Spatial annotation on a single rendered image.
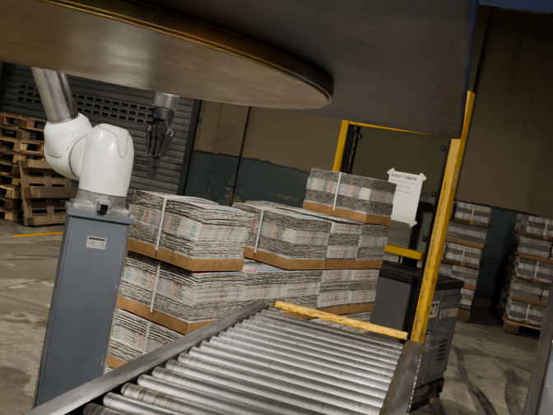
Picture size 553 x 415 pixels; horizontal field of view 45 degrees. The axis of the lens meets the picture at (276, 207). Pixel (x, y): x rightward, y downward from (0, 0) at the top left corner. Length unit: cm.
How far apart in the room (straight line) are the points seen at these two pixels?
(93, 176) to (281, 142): 757
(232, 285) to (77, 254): 65
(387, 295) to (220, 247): 177
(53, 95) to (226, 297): 94
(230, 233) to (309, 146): 712
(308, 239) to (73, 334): 115
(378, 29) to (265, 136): 943
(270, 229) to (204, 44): 258
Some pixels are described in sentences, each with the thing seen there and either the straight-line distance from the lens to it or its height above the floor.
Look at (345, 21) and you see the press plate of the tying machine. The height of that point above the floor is 130.
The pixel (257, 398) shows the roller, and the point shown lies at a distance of 134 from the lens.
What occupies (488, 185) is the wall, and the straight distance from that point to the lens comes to 932.
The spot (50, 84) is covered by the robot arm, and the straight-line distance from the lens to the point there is 231.
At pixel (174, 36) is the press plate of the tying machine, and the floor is 129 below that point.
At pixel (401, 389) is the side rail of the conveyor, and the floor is 80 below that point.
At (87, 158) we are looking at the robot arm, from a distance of 220.
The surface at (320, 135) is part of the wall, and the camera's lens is 954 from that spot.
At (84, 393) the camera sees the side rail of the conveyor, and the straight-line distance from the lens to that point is 123.
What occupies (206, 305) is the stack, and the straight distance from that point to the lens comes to 247.
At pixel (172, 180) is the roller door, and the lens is 1009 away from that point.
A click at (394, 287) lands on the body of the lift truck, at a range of 401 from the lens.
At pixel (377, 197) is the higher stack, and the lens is 341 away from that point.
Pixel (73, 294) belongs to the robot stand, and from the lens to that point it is 221.
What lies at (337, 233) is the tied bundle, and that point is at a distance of 314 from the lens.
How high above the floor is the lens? 123
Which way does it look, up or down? 3 degrees down
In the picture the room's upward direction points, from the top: 11 degrees clockwise
